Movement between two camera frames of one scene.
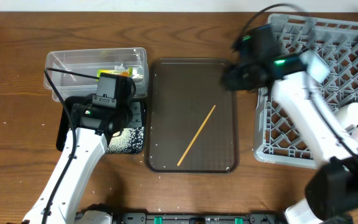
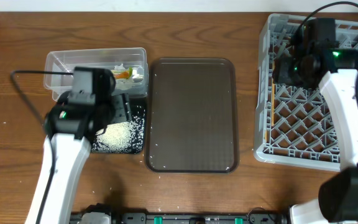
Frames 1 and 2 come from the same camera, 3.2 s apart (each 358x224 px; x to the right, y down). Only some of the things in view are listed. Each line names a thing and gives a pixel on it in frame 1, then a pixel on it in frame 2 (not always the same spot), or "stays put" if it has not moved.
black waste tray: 131,140 stays put
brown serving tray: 192,117 stays put
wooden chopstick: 196,135 → 272,104
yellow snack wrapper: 125,72 stays put
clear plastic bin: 132,61 stays put
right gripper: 228,78 → 281,75
